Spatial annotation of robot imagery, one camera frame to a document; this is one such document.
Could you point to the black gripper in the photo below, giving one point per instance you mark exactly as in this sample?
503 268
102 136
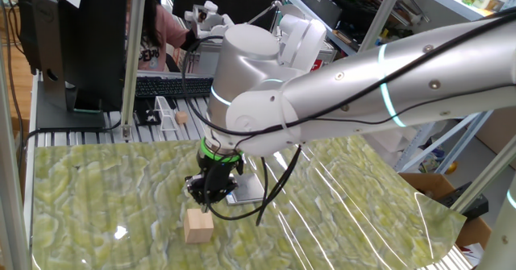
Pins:
217 169

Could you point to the light wooden cube block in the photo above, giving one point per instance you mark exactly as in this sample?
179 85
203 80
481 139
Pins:
198 227

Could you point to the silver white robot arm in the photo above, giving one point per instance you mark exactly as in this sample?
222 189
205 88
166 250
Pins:
250 60

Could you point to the silver digital pocket scale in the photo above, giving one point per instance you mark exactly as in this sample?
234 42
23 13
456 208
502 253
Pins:
250 189

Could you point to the small wooden peg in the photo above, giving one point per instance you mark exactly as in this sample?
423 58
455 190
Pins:
181 117

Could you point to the black keyboard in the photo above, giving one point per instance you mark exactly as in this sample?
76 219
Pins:
173 86

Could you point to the green marble pattern mat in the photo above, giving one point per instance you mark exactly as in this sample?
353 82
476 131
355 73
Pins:
101 201

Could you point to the person in pink shirt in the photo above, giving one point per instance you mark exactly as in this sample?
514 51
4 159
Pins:
165 28

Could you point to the white haptic control device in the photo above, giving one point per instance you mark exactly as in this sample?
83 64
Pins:
302 40

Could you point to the black computer monitor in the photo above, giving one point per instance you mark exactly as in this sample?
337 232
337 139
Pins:
92 40

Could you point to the black laptop case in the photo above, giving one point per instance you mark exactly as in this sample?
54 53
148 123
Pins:
318 2

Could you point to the brown cardboard box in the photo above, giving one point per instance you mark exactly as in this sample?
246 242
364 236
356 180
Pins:
427 183

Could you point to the yellow ball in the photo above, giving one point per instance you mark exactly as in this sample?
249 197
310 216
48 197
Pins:
452 167

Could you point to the black electronic device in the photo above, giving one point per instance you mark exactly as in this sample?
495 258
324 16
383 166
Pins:
463 203

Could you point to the red white paper pack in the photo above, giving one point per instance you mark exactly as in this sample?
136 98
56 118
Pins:
469 254

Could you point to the black bracket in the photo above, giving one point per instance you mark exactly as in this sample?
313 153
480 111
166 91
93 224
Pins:
147 115

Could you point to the aluminium frame post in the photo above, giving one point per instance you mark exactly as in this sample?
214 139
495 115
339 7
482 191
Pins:
10 181
379 16
133 60
475 185

